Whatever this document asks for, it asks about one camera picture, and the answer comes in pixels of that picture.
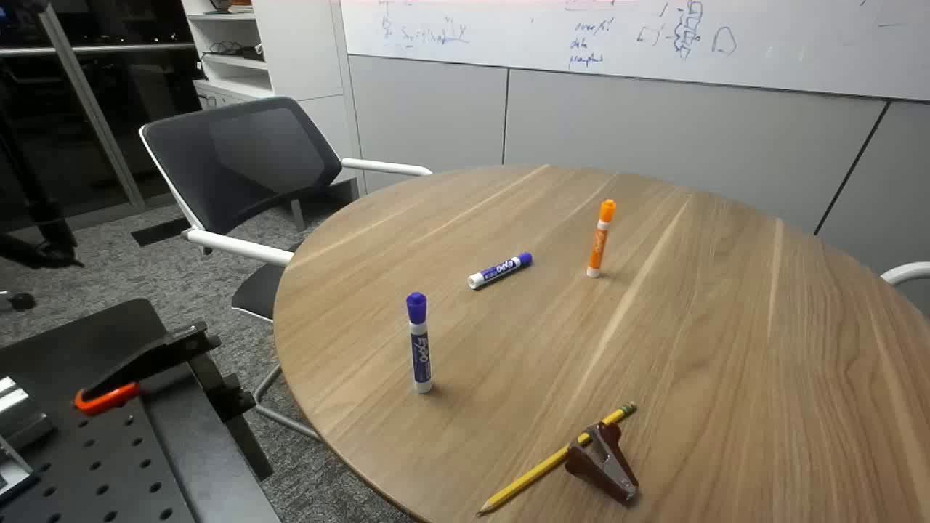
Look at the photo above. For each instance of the black perforated metal platform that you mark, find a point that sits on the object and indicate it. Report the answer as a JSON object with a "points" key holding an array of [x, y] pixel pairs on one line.
{"points": [[174, 453]]}

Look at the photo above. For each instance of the white shelving unit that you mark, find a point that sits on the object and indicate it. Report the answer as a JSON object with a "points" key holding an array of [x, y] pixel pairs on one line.
{"points": [[276, 48]]}

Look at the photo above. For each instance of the standing orange marker pen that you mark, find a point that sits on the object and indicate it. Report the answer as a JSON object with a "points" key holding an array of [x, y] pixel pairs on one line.
{"points": [[601, 237]]}

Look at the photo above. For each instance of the standing blue marker pen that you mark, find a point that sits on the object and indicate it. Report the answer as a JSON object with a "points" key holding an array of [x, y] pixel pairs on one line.
{"points": [[421, 341]]}

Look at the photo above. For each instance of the yellow pencil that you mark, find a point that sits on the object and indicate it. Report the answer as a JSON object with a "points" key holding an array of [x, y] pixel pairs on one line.
{"points": [[553, 460]]}

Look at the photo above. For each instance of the whiteboard with blue writing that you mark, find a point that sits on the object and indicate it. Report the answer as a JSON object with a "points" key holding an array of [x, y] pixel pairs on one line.
{"points": [[852, 48]]}

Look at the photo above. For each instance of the round wooden table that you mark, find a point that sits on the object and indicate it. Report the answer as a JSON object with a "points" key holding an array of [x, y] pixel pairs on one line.
{"points": [[777, 377]]}

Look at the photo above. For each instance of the blue marker pen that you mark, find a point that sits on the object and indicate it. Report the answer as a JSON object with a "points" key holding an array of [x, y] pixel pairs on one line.
{"points": [[421, 341], [499, 270]]}

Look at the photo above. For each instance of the black clamp with orange handle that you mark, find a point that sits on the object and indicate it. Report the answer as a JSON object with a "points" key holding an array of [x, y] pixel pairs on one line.
{"points": [[126, 377]]}

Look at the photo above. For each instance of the brown triangular pencil stand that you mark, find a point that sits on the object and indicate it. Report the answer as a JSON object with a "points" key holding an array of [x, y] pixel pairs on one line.
{"points": [[604, 463]]}

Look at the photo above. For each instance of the white chair armrest at right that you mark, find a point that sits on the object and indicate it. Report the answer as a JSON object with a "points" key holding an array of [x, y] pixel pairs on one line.
{"points": [[906, 270]]}

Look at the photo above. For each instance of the black mesh office chair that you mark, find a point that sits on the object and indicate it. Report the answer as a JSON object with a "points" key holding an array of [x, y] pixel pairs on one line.
{"points": [[239, 160]]}

